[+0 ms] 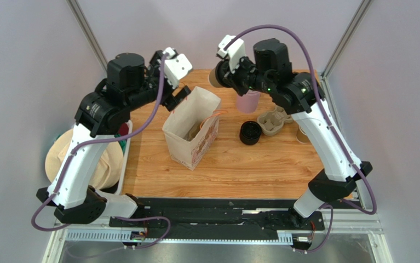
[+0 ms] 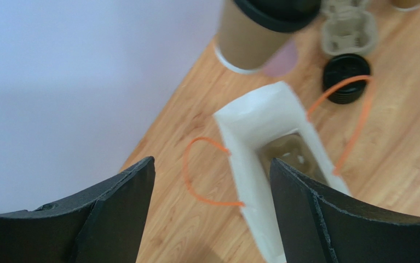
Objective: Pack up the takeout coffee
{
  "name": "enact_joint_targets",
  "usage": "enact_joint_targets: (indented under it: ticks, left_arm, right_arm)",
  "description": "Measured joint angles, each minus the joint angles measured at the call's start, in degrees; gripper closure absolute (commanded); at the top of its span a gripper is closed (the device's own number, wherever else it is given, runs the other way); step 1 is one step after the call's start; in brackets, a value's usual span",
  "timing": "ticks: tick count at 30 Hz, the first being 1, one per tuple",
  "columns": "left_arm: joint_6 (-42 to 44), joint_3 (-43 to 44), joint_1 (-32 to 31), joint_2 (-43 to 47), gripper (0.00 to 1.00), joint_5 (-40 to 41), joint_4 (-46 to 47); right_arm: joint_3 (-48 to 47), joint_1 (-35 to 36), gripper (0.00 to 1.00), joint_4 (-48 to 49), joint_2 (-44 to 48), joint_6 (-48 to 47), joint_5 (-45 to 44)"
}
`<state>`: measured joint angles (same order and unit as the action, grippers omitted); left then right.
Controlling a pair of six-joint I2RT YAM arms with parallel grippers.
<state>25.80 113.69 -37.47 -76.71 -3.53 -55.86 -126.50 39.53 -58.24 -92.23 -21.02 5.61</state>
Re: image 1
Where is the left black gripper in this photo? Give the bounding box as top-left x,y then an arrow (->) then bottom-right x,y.
125,51 -> 191,112

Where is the beige straw hat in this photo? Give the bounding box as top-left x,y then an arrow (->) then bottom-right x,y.
45,129 -> 124,190

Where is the stack of paper cups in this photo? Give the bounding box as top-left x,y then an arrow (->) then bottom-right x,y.
296,126 -> 310,144

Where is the single brown paper cup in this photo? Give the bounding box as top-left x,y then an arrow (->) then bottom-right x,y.
208,68 -> 224,88

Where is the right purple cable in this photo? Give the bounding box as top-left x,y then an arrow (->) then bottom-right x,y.
223,24 -> 378,254

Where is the pink straw holder cup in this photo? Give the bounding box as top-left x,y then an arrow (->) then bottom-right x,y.
235,90 -> 261,114

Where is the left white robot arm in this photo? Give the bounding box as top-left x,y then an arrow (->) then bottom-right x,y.
37,48 -> 193,225

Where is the white paper takeout bag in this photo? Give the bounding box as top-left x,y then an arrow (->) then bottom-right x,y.
162,87 -> 228,170

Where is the white plastic bin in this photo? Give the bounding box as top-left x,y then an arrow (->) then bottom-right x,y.
50,118 -> 134,203

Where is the pulp cup carrier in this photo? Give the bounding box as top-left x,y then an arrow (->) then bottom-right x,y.
256,106 -> 294,136
183,123 -> 201,141

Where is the right aluminium frame post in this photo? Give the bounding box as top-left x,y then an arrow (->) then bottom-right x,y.
321,0 -> 373,78

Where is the left aluminium frame post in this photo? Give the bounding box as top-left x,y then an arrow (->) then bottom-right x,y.
66,0 -> 107,72

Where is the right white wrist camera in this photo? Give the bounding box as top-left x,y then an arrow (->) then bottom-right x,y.
216,35 -> 246,73

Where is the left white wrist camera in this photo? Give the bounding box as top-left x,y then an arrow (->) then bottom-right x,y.
163,47 -> 193,89

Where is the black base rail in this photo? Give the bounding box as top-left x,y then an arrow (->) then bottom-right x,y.
53,197 -> 383,253

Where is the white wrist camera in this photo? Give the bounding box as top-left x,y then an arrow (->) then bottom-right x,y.
163,47 -> 193,89
216,35 -> 246,73

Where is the stack of black lids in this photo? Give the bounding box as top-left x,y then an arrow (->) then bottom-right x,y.
239,121 -> 262,145

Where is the aluminium frame post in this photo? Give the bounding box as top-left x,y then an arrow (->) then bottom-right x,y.
321,0 -> 373,78
66,0 -> 107,72

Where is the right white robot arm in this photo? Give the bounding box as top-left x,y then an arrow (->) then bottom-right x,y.
209,35 -> 372,219

